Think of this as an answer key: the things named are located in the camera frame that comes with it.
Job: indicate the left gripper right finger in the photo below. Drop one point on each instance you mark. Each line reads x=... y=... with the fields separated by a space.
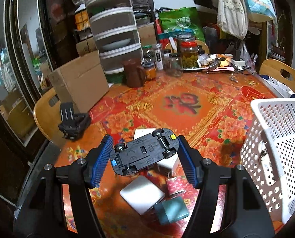
x=245 y=213

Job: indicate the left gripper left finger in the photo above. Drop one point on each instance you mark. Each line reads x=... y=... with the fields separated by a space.
x=43 y=213

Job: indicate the white perforated plastic basket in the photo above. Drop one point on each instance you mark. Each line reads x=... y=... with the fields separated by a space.
x=268 y=155

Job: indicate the white pink-wrapped plug charger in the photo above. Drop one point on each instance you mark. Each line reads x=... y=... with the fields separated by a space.
x=178 y=186

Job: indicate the teal power adapter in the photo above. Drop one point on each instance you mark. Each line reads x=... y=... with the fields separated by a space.
x=170 y=211

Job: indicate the white folding plug charger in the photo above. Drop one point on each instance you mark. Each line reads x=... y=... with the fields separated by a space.
x=168 y=166

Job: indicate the large white power adapter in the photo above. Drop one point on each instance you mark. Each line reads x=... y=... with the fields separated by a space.
x=141 y=194

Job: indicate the black toy car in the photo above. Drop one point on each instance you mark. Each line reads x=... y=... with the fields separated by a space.
x=129 y=158

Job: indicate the left wooden chair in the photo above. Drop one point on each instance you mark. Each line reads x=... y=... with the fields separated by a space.
x=47 y=117

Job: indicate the wooden chair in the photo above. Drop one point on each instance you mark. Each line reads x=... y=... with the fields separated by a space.
x=47 y=117
x=279 y=71
x=200 y=43

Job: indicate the red floral tablecloth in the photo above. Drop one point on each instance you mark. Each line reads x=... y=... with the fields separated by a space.
x=211 y=110

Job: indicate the white small charger cube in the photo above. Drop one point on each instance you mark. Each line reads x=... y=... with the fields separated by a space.
x=141 y=132

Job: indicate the white and blue paper bag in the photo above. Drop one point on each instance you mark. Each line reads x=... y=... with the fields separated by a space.
x=284 y=90

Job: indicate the cardboard box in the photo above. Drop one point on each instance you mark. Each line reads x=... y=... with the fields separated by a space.
x=81 y=81

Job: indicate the right wooden chair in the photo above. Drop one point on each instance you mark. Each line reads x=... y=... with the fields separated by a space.
x=279 y=71

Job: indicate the white power strip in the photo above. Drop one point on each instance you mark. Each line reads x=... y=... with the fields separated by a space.
x=238 y=63

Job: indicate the empty glass jar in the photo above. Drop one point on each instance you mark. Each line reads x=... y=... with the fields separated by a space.
x=174 y=68

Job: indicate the orange jam jar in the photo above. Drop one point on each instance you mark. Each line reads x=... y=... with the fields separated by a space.
x=150 y=70

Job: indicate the glass jar with pickles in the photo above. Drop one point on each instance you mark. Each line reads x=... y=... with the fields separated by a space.
x=189 y=54

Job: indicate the white label bottle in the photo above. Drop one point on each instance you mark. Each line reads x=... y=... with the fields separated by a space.
x=158 y=56

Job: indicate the far wooden chair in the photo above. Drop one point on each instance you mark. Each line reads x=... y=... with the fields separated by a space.
x=200 y=43

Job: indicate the beige canvas tote bag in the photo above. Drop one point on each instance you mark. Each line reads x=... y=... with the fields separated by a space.
x=232 y=17

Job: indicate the green shopping bag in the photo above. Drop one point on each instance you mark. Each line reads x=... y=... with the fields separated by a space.
x=180 y=20

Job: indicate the blue printed tote bag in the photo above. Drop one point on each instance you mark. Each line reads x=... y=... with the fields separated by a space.
x=260 y=11

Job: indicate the white plastic drawer tower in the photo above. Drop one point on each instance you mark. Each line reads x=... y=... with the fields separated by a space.
x=115 y=33

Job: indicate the black phone stand mount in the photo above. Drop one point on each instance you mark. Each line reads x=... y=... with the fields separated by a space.
x=73 y=125

